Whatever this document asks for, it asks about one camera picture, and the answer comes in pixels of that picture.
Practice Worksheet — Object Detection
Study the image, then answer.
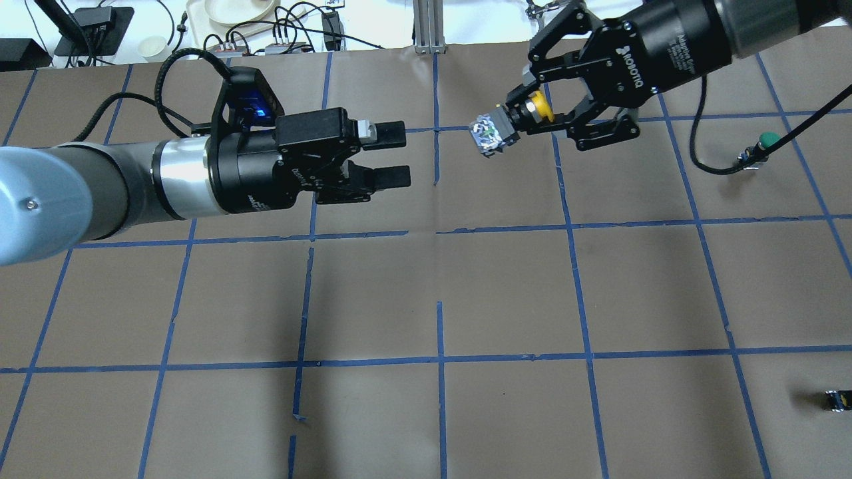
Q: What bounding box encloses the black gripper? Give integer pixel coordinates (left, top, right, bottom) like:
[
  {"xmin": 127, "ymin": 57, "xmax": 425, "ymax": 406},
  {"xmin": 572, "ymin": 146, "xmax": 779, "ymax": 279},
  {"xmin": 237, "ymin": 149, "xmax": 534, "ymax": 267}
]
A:
[
  {"xmin": 503, "ymin": 1, "xmax": 733, "ymax": 151},
  {"xmin": 211, "ymin": 107, "xmax": 411, "ymax": 214}
]

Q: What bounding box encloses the yellow push button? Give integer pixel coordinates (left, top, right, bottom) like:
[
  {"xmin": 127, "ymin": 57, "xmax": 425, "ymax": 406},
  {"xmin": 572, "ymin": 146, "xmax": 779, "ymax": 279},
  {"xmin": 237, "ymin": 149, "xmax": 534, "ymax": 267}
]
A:
[{"xmin": 468, "ymin": 105, "xmax": 554, "ymax": 158}]

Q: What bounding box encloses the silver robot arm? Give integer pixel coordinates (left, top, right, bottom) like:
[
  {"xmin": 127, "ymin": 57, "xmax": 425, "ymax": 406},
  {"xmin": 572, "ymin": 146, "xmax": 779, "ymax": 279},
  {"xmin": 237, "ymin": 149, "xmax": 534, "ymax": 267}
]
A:
[
  {"xmin": 471, "ymin": 1, "xmax": 850, "ymax": 154},
  {"xmin": 1, "ymin": 107, "xmax": 411, "ymax": 265}
]

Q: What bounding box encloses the green push button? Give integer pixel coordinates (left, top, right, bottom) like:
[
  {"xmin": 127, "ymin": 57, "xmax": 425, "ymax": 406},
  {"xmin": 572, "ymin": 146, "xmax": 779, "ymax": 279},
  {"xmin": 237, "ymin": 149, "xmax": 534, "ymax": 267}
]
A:
[{"xmin": 734, "ymin": 132, "xmax": 782, "ymax": 172}]

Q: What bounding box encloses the black power adapter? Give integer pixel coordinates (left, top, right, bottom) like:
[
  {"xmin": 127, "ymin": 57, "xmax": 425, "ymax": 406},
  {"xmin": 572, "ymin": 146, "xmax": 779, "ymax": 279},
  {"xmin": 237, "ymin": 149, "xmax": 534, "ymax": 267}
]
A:
[{"xmin": 321, "ymin": 9, "xmax": 343, "ymax": 51}]

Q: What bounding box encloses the beige plate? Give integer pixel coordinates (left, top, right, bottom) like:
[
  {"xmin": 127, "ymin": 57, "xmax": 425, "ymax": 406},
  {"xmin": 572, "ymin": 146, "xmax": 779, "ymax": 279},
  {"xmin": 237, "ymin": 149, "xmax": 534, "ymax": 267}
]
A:
[{"xmin": 202, "ymin": 0, "xmax": 280, "ymax": 27}]

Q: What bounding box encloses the beige tray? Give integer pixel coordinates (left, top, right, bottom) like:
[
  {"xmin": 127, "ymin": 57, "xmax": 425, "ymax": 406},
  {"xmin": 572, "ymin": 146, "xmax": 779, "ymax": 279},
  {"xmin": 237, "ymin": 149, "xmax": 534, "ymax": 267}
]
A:
[{"xmin": 185, "ymin": 1, "xmax": 306, "ymax": 47}]

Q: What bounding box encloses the white paper cup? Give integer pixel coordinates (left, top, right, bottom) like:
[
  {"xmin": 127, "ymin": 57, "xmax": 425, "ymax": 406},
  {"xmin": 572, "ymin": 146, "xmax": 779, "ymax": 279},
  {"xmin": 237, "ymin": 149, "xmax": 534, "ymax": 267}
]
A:
[{"xmin": 137, "ymin": 35, "xmax": 172, "ymax": 63}]

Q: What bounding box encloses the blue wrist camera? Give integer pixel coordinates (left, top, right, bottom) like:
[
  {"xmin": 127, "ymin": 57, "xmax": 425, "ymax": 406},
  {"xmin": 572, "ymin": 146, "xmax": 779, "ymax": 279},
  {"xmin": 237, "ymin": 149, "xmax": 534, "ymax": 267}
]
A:
[{"xmin": 211, "ymin": 66, "xmax": 285, "ymax": 132}]

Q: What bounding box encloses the aluminium frame post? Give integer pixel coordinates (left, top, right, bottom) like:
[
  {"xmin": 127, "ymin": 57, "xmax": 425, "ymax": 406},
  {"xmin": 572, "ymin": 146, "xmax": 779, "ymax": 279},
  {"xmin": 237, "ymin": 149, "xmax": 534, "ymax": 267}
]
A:
[{"xmin": 413, "ymin": 0, "xmax": 447, "ymax": 55}]

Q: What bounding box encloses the black braided camera cable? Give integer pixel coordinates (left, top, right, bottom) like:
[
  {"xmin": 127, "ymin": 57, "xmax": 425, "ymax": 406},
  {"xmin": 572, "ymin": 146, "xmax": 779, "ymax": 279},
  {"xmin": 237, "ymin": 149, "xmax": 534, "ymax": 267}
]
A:
[{"xmin": 70, "ymin": 48, "xmax": 230, "ymax": 144}]

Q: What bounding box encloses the black camera stand base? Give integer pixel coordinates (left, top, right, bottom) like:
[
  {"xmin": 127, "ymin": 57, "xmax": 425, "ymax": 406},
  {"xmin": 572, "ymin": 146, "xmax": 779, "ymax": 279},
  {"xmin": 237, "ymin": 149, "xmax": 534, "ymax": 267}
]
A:
[{"xmin": 51, "ymin": 7, "xmax": 136, "ymax": 57}]

